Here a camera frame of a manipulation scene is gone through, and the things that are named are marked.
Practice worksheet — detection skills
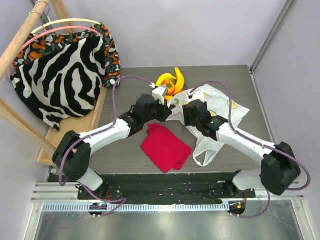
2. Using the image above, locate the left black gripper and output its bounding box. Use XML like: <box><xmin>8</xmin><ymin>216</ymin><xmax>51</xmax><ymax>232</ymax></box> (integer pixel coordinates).
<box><xmin>142</xmin><ymin>97</ymin><xmax>172</xmax><ymax>124</ymax></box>

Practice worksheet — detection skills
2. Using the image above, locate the white lemon-print plastic bag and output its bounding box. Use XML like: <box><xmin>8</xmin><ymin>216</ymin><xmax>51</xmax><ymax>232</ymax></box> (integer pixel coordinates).
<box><xmin>166</xmin><ymin>83</ymin><xmax>251</xmax><ymax>167</ymax></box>

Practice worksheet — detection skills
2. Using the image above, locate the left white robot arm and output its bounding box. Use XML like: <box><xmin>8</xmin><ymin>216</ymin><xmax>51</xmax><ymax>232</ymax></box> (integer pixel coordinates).
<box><xmin>52</xmin><ymin>94</ymin><xmax>175</xmax><ymax>200</ymax></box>

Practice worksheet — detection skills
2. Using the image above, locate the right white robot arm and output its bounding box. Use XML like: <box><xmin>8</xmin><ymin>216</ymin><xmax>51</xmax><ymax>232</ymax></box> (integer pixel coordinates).
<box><xmin>182</xmin><ymin>100</ymin><xmax>301</xmax><ymax>198</ymax></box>

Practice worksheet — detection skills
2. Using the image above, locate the yellow banana right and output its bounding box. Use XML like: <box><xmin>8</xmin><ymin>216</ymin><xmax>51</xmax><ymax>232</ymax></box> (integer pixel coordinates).
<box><xmin>173</xmin><ymin>67</ymin><xmax>185</xmax><ymax>96</ymax></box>

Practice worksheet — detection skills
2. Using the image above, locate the yellow banana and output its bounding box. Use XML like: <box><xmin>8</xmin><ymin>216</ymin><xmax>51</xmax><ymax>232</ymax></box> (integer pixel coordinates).
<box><xmin>173</xmin><ymin>67</ymin><xmax>185</xmax><ymax>96</ymax></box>
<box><xmin>156</xmin><ymin>73</ymin><xmax>177</xmax><ymax>86</ymax></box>

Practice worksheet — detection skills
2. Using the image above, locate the yellow banana left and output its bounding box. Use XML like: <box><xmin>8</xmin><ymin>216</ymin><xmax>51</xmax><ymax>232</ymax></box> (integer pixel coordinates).
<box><xmin>156</xmin><ymin>73</ymin><xmax>177</xmax><ymax>86</ymax></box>

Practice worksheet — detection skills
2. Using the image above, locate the red folded cloth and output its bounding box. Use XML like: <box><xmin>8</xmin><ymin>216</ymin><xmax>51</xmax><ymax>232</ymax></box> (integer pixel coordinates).
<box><xmin>141</xmin><ymin>123</ymin><xmax>192</xmax><ymax>173</ymax></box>

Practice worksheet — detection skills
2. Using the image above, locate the zebra pattern cloth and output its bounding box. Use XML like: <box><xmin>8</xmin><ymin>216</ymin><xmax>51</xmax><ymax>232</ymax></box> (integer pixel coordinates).
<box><xmin>10</xmin><ymin>37</ymin><xmax>106</xmax><ymax>131</ymax></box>

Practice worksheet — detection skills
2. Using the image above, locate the pink hanger hoop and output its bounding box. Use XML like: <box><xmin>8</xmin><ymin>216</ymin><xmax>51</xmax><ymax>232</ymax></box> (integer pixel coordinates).
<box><xmin>10</xmin><ymin>24</ymin><xmax>106</xmax><ymax>85</ymax></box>

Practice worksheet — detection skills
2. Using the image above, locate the cream hanger hoop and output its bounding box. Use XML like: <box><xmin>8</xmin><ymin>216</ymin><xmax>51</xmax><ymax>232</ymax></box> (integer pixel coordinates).
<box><xmin>31</xmin><ymin>18</ymin><xmax>101</xmax><ymax>34</ymax></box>

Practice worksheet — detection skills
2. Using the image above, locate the orange grey patterned cloth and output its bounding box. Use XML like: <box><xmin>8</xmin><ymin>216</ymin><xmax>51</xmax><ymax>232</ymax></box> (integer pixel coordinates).
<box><xmin>12</xmin><ymin>23</ymin><xmax>121</xmax><ymax>88</ymax></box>

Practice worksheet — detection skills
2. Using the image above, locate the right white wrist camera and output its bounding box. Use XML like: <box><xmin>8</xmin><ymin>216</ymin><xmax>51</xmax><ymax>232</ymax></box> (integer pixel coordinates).
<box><xmin>186</xmin><ymin>89</ymin><xmax>205</xmax><ymax>103</ymax></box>

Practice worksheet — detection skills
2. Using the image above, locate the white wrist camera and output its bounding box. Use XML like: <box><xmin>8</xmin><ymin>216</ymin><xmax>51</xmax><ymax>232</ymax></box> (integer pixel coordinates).
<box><xmin>186</xmin><ymin>89</ymin><xmax>205</xmax><ymax>103</ymax></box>
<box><xmin>149</xmin><ymin>83</ymin><xmax>168</xmax><ymax>105</ymax></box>

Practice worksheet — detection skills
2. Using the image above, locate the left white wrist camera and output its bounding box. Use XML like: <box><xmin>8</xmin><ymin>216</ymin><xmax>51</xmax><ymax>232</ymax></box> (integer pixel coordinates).
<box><xmin>149</xmin><ymin>83</ymin><xmax>168</xmax><ymax>105</ymax></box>

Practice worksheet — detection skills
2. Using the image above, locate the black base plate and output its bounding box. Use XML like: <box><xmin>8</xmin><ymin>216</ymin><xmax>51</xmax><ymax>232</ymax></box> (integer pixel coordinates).
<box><xmin>94</xmin><ymin>172</ymin><xmax>256</xmax><ymax>205</ymax></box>

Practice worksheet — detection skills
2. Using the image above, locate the wooden rack frame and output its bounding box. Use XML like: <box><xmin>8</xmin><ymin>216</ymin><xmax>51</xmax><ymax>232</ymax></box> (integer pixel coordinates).
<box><xmin>0</xmin><ymin>0</ymin><xmax>107</xmax><ymax>168</ymax></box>

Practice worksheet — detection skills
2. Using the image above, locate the aluminium rail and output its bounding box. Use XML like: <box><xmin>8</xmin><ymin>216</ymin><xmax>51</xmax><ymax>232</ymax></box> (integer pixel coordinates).
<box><xmin>31</xmin><ymin>182</ymin><xmax>307</xmax><ymax>213</ymax></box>

